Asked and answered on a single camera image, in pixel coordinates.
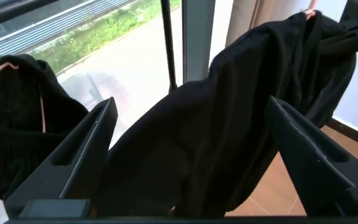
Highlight window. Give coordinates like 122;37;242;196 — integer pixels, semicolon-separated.
0;0;234;147

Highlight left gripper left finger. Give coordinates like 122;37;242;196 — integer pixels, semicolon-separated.
4;96;118;218

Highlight black clothes rack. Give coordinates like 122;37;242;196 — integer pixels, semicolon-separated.
0;0;178;93

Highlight black garment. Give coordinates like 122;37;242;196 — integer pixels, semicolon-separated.
94;11;357;218

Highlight beige curtain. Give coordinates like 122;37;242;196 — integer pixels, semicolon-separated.
225;0;312;47

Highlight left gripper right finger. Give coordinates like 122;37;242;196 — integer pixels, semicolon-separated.
264;96;358;217

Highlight black shorts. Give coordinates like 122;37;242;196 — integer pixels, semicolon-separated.
0;54;90;202

